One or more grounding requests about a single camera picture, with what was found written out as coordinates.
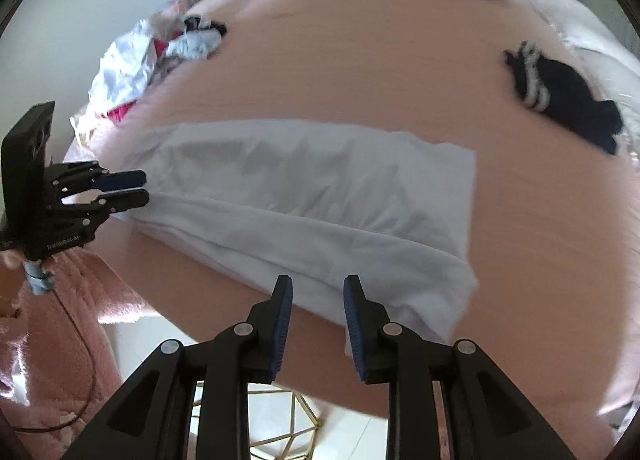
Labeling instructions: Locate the light grey white garment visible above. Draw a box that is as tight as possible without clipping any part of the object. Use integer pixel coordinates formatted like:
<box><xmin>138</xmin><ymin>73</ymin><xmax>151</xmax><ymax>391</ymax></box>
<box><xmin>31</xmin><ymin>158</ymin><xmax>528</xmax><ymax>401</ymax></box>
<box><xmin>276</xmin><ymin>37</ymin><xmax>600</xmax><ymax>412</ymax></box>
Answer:
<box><xmin>122</xmin><ymin>119</ymin><xmax>477</xmax><ymax>342</ymax></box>

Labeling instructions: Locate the pile of white pink clothes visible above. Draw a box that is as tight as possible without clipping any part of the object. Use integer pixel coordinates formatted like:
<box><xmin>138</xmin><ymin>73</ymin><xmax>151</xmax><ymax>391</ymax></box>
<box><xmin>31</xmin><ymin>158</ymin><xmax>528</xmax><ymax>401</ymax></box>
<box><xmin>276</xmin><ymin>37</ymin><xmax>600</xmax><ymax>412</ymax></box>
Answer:
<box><xmin>70</xmin><ymin>13</ymin><xmax>228</xmax><ymax>147</ymax></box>

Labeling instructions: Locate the pink fluffy rug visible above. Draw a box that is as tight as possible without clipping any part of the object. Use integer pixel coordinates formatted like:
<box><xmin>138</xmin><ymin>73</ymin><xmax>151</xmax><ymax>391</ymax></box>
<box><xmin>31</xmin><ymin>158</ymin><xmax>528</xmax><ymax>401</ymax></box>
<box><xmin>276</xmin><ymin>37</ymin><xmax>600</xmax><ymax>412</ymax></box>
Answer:
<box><xmin>1</xmin><ymin>249</ymin><xmax>152</xmax><ymax>459</ymax></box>

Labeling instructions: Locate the pink bed sheet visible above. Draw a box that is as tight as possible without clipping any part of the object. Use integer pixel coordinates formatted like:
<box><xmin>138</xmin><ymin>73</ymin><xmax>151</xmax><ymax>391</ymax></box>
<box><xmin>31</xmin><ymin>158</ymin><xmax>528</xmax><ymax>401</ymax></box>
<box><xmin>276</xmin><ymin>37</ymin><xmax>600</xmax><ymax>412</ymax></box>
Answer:
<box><xmin>93</xmin><ymin>0</ymin><xmax>639</xmax><ymax>459</ymax></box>

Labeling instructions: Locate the navy white striped garment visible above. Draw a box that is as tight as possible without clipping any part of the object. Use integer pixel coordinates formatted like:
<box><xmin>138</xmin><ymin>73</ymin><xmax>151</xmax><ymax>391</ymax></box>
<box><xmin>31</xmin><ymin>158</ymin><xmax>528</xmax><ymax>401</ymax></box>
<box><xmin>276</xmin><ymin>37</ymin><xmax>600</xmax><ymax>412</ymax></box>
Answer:
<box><xmin>502</xmin><ymin>41</ymin><xmax>623</xmax><ymax>156</ymax></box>

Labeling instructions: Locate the white fluffy blanket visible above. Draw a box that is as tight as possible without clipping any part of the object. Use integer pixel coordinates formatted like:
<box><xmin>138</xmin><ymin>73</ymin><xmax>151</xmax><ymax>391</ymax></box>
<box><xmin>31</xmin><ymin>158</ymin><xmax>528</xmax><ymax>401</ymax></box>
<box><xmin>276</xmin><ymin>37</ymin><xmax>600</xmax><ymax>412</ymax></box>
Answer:
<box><xmin>525</xmin><ymin>0</ymin><xmax>639</xmax><ymax>158</ymax></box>

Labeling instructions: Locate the gold wire frame basket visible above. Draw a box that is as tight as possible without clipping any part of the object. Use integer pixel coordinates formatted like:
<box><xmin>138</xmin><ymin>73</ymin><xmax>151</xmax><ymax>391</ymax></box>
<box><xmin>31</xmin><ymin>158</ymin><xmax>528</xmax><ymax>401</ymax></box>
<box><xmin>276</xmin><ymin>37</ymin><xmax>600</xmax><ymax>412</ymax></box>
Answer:
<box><xmin>192</xmin><ymin>381</ymin><xmax>324</xmax><ymax>460</ymax></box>

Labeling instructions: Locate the black cable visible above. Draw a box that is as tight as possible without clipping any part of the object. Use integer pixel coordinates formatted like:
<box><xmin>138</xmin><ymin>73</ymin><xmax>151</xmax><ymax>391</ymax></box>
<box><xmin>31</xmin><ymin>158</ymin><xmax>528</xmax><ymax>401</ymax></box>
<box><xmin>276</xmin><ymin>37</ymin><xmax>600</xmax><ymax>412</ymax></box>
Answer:
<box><xmin>12</xmin><ymin>283</ymin><xmax>98</xmax><ymax>433</ymax></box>

